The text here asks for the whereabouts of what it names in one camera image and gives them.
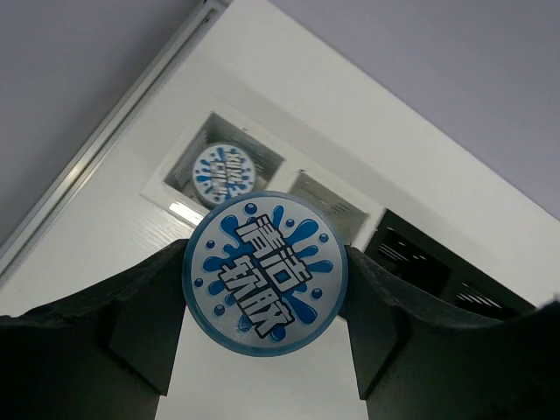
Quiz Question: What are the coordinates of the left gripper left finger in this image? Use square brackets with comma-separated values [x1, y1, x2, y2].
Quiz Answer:
[1, 240, 187, 419]

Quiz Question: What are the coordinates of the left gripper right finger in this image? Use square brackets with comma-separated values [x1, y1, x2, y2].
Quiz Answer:
[343, 247, 559, 419]

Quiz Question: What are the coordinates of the blue slime jar patterned lid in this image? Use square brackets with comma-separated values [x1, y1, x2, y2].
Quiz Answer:
[192, 143, 256, 208]

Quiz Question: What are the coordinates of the black slotted container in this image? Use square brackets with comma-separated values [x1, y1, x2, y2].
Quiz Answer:
[365, 210, 536, 320]

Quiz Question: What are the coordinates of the white slotted container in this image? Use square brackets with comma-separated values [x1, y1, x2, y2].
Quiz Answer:
[142, 112, 383, 249]

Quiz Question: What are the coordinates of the metal table rail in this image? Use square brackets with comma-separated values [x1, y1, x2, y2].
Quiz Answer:
[1, 1, 230, 282]

